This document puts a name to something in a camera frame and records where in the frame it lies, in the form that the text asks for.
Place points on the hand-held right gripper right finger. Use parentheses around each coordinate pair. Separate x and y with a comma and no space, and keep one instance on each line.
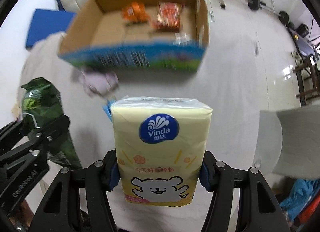
(205,174)

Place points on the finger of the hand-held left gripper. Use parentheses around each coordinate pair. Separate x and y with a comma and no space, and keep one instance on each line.
(27,158)
(53,128)

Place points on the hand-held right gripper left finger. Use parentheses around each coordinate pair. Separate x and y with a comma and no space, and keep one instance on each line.
(113,172)

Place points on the green snack bag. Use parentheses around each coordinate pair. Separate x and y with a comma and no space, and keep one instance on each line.
(37,102)

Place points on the yellow tissue pack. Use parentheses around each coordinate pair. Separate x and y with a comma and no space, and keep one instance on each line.
(160,157)

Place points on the cardboard box with blue print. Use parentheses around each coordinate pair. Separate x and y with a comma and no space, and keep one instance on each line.
(112,36)

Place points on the orange snack packet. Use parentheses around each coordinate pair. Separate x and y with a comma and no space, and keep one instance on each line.
(135,11)

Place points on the red snack packet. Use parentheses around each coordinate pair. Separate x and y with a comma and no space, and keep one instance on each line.
(168,16)

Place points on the pale purple soft packet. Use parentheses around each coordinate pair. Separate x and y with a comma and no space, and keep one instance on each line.
(100,83)

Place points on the small blue packet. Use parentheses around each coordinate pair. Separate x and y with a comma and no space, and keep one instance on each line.
(107,110)

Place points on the beige cloth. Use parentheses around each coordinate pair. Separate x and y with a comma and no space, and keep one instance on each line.
(42,61)

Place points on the white plastic chair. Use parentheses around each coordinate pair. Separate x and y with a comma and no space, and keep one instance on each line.
(282,139)

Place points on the blue cloth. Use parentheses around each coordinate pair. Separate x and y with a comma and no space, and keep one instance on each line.
(301,199)

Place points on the blue foam mat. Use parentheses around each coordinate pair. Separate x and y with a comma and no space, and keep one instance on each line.
(47,28)

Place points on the clear plastic packet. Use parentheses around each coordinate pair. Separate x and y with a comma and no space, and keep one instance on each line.
(183,38)

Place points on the metal rack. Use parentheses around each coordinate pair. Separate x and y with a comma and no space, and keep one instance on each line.
(308,79)

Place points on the black barbell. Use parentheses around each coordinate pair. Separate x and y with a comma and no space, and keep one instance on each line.
(270,9)

